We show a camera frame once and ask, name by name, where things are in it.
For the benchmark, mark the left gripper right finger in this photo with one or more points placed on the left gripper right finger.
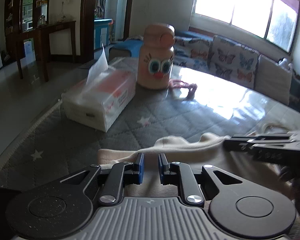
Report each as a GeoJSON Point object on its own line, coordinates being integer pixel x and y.
{"type": "Point", "coordinates": [237, 206]}

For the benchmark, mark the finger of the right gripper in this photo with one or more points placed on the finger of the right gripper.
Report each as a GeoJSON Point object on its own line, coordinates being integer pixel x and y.
{"type": "Point", "coordinates": [274, 148]}

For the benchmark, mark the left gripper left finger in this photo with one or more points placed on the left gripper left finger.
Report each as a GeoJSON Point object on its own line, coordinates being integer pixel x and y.
{"type": "Point", "coordinates": [64, 206]}

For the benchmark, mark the cream garment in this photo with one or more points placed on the cream garment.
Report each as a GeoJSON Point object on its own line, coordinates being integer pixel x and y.
{"type": "Point", "coordinates": [154, 211]}

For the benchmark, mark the plain beige cushion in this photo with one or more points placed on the plain beige cushion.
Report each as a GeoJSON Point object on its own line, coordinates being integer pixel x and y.
{"type": "Point", "coordinates": [273, 80]}

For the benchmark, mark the white plush toy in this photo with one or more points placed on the white plush toy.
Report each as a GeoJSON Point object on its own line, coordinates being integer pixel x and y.
{"type": "Point", "coordinates": [284, 63]}

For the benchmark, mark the grey quilted table cover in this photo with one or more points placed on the grey quilted table cover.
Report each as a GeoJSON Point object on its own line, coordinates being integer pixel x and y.
{"type": "Point", "coordinates": [56, 146]}

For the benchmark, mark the right butterfly cushion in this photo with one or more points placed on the right butterfly cushion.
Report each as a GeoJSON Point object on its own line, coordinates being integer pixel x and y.
{"type": "Point", "coordinates": [233, 61]}

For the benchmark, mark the butterfly cushion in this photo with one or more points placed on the butterfly cushion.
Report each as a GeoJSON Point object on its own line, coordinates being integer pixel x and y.
{"type": "Point", "coordinates": [233, 61]}
{"type": "Point", "coordinates": [192, 52]}

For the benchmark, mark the tissue pack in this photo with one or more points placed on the tissue pack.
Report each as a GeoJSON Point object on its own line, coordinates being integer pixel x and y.
{"type": "Point", "coordinates": [98, 100]}

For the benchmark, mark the left butterfly cushion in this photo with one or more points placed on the left butterfly cushion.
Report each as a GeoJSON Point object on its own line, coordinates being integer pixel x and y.
{"type": "Point", "coordinates": [192, 52]}

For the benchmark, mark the window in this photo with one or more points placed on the window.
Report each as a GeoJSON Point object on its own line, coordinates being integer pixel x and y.
{"type": "Point", "coordinates": [272, 20]}

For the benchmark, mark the pink cartoon water bottle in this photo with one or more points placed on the pink cartoon water bottle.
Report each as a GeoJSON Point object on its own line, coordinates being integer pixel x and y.
{"type": "Point", "coordinates": [156, 56]}

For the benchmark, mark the dark wooden side table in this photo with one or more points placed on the dark wooden side table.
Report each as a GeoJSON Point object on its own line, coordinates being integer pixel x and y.
{"type": "Point", "coordinates": [41, 37]}

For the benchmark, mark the dark wooden cabinet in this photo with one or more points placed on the dark wooden cabinet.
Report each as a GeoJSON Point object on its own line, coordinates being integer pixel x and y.
{"type": "Point", "coordinates": [25, 15]}

